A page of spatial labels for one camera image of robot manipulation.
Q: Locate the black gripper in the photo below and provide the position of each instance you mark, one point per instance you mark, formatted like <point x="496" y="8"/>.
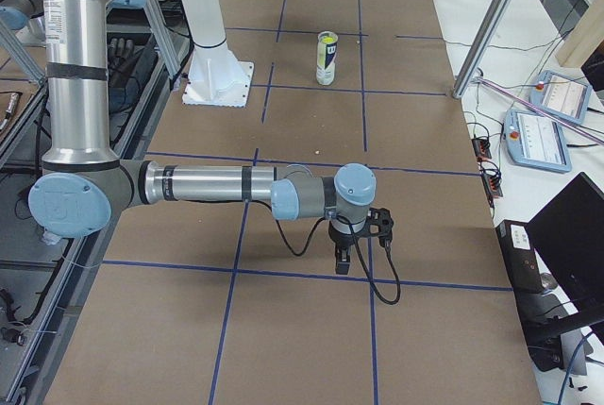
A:
<point x="341" y="238"/>

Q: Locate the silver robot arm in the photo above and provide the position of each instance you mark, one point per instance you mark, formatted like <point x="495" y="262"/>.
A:
<point x="84" y="183"/>

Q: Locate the clear tennis ball can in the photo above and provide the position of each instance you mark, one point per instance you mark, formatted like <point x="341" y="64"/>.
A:
<point x="326" y="57"/>

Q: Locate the orange connector block near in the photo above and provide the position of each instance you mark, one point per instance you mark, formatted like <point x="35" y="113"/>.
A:
<point x="491" y="179"/>

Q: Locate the orange connector block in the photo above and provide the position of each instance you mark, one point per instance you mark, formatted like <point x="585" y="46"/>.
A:
<point x="481" y="143"/>
<point x="491" y="179"/>

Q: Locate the black computer box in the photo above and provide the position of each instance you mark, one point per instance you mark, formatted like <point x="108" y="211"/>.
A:
<point x="519" y="257"/>

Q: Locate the orange connector block far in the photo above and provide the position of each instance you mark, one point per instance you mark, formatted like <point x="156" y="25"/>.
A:
<point x="481" y="143"/>

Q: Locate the near teach pendant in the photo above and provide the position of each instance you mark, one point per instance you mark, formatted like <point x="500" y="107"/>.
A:
<point x="536" y="141"/>

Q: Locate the teach pendant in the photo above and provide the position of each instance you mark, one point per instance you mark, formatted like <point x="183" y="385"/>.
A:
<point x="536" y="141"/>
<point x="560" y="95"/>

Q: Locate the black monitor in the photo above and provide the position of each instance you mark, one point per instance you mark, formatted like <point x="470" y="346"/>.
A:
<point x="568" y="235"/>

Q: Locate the far teach pendant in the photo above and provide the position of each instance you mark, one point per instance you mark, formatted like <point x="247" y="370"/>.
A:
<point x="560" y="95"/>

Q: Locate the wooden board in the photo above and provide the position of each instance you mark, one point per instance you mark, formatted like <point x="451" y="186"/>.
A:
<point x="584" y="39"/>

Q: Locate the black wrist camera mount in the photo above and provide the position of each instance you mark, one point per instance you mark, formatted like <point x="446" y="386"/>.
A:
<point x="379" y="224"/>

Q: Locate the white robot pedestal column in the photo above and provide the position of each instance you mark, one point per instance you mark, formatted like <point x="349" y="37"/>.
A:
<point x="215" y="76"/>

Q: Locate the aluminium frame post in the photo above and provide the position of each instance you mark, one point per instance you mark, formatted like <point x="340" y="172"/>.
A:
<point x="479" y="46"/>

